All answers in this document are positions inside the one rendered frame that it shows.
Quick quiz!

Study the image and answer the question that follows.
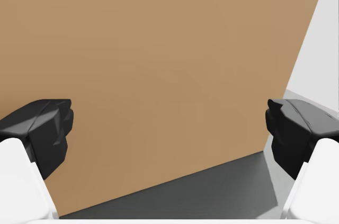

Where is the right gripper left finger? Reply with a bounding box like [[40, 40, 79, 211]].
[[0, 98, 74, 221]]

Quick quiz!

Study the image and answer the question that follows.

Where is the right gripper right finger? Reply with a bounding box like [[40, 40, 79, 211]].
[[265, 98, 339, 220]]

